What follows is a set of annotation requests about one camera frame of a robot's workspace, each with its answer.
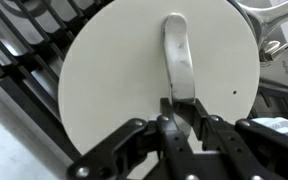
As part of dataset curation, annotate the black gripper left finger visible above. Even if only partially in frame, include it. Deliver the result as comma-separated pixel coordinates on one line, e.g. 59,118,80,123
67,97,198,180

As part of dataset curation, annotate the stainless gas cooktop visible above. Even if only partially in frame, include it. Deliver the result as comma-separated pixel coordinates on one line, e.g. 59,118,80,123
0,0,288,163

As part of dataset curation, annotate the cream saucepan lid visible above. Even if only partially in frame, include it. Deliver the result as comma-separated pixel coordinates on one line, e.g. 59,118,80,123
57,0,261,156

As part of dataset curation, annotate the cream saucepan with metal handle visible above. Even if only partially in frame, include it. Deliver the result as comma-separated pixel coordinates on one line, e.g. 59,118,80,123
226,0,288,36

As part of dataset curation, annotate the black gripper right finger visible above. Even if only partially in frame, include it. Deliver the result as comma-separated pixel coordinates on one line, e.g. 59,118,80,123
193,98,288,180

